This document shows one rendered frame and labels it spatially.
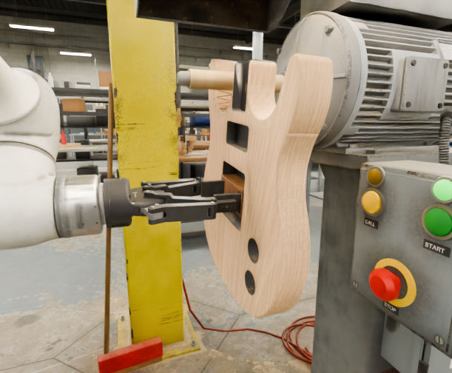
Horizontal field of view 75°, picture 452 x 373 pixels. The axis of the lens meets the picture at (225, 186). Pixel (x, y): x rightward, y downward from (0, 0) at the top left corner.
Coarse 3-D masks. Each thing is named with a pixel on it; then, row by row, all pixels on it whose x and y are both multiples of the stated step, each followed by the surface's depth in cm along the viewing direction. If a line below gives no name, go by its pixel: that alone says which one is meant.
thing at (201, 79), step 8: (192, 72) 49; (200, 72) 50; (208, 72) 50; (216, 72) 51; (224, 72) 51; (232, 72) 52; (192, 80) 49; (200, 80) 50; (208, 80) 50; (216, 80) 50; (224, 80) 51; (232, 80) 51; (280, 80) 55; (192, 88) 51; (200, 88) 51; (208, 88) 51; (216, 88) 52; (224, 88) 52; (232, 88) 52; (280, 88) 55
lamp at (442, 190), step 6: (438, 180) 31; (444, 180) 31; (450, 180) 30; (432, 186) 32; (438, 186) 31; (444, 186) 30; (450, 186) 30; (432, 192) 32; (438, 192) 31; (444, 192) 30; (450, 192) 30; (438, 198) 31; (444, 198) 31; (450, 198) 30
